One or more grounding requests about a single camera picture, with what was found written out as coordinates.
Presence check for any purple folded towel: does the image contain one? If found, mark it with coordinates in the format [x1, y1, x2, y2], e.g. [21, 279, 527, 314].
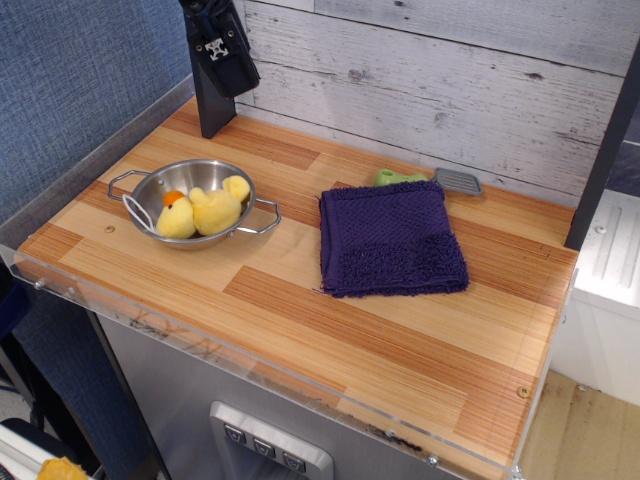
[319, 181, 470, 298]

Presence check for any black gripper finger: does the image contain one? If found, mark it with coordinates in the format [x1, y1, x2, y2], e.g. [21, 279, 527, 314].
[180, 1, 260, 98]

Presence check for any black vertical post left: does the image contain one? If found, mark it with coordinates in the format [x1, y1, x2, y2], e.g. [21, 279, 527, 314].
[182, 9, 237, 140]

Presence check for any black vertical post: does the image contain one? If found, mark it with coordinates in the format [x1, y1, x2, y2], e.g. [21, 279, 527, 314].
[182, 9, 237, 140]
[564, 45, 639, 251]

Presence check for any clear acrylic front guard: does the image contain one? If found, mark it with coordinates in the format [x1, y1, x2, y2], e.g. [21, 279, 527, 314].
[3, 240, 577, 479]

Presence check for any yellow tape piece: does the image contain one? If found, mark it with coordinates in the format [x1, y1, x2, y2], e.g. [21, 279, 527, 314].
[36, 457, 89, 480]

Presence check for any green handled grey spatula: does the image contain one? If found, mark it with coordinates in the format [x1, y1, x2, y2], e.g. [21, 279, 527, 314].
[373, 168, 483, 196]

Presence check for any white side appliance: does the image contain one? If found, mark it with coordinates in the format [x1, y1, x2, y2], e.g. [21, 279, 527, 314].
[550, 190, 639, 405]

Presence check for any yellow plush duck toy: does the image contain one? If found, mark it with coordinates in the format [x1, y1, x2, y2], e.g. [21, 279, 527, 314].
[121, 174, 252, 240]

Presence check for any stainless steel cabinet front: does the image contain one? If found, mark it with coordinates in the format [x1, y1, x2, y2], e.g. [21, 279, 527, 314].
[98, 316, 452, 479]

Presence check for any silver button control panel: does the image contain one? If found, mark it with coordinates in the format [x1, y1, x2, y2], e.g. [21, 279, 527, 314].
[209, 401, 334, 479]

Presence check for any stainless steel two-handled pot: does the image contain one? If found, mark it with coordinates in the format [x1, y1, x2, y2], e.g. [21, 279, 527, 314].
[108, 159, 282, 250]

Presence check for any black vertical post right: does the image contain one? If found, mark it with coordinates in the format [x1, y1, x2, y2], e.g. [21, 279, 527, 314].
[564, 45, 639, 251]

